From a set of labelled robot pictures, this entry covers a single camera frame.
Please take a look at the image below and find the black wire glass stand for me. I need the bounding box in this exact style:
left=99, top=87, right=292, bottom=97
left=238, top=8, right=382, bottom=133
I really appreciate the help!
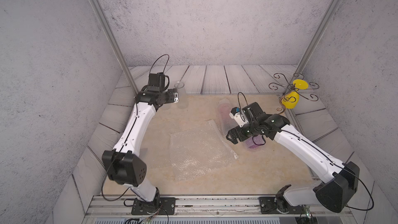
left=268, top=73, right=320, bottom=115

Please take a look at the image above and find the yellow plastic wine glass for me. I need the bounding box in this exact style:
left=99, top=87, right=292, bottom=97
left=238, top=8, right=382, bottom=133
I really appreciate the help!
left=280, top=79, right=309, bottom=109

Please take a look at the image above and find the pink bubble vase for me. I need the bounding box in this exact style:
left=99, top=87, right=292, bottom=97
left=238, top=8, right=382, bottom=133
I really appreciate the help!
left=217, top=99, right=237, bottom=136

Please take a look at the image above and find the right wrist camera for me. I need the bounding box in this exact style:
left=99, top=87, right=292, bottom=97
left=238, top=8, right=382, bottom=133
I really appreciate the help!
left=229, top=107, right=248, bottom=127

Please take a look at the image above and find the right aluminium corner post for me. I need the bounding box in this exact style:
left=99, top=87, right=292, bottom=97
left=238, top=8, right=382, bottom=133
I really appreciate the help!
left=293, top=0, right=342, bottom=78

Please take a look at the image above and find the aluminium rail frame front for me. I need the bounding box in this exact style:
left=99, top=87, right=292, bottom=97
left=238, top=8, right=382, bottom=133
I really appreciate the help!
left=83, top=195, right=356, bottom=224

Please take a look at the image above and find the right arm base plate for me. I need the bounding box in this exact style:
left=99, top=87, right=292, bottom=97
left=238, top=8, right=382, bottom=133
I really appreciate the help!
left=259, top=197, right=303, bottom=215

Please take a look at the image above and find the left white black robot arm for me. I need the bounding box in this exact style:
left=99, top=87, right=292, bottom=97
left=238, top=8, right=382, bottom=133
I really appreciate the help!
left=102, top=89, right=179, bottom=207

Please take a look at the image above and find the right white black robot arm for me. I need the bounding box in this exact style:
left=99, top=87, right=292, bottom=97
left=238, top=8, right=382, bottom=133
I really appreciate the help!
left=226, top=102, right=360, bottom=214

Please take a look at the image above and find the clear bubble vase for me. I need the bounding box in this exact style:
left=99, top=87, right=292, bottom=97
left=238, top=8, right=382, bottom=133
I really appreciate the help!
left=174, top=82, right=189, bottom=109

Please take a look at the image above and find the left aluminium corner post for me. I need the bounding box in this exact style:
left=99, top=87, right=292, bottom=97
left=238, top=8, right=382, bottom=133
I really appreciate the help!
left=89, top=0, right=138, bottom=95

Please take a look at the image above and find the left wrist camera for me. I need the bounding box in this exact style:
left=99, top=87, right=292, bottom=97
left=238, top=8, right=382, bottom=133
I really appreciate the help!
left=147, top=72, right=170, bottom=92

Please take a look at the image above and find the purple bubble wrapped vase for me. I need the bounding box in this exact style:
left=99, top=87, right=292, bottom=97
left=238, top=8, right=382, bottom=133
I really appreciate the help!
left=243, top=135, right=266, bottom=152

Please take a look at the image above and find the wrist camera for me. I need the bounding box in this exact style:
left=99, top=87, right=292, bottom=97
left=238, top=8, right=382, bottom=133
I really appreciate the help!
left=147, top=72, right=170, bottom=92
left=229, top=107, right=248, bottom=127

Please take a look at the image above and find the aluminium corner post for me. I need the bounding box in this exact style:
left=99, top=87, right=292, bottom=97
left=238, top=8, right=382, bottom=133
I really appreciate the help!
left=89, top=0, right=138, bottom=95
left=293, top=0, right=342, bottom=78

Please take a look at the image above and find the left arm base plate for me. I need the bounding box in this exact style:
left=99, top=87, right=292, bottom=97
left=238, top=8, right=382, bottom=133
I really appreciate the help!
left=131, top=197, right=176, bottom=216

